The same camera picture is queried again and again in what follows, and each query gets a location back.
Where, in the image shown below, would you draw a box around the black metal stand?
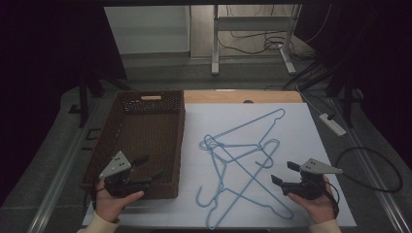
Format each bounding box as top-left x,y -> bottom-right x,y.
77,66 -> 132,129
325,62 -> 364,129

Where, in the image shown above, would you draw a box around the white desk frame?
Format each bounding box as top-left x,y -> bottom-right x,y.
211,3 -> 304,77

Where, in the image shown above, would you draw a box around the white panel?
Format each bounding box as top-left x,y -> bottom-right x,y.
103,5 -> 190,55

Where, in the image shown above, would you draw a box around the person's right hand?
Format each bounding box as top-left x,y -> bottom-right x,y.
286,175 -> 338,225

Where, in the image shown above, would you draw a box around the white power cable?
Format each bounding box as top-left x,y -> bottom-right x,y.
295,84 -> 323,117

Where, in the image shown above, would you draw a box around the blue wire hanger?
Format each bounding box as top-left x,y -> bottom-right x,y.
194,142 -> 295,221
198,108 -> 287,163
205,138 -> 281,231

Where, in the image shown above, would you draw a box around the white power strip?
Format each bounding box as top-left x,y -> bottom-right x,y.
318,113 -> 348,138

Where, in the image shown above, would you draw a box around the bundle of black floor cables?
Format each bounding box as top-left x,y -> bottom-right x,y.
216,4 -> 314,62

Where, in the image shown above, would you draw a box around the thick black cables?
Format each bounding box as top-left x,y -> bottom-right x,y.
281,60 -> 335,92

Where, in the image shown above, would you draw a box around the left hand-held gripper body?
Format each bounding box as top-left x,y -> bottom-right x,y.
97,150 -> 146,199

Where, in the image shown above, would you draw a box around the person's left hand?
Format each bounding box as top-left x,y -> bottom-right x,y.
93,178 -> 146,224

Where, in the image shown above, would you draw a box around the black gripper cord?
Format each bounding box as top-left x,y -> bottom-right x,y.
324,180 -> 341,218

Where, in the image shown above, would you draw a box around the black looped cable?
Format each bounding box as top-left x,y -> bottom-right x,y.
334,147 -> 404,194

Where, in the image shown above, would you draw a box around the dark curtain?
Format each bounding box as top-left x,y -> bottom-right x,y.
0,0 -> 128,198
292,0 -> 412,163

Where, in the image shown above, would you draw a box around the brown wicker basket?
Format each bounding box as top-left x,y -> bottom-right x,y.
81,89 -> 187,200

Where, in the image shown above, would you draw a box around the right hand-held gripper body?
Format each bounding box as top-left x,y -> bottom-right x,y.
281,157 -> 344,201

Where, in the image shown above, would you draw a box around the metal floor rail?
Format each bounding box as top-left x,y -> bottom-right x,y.
25,96 -> 102,233
326,96 -> 412,233

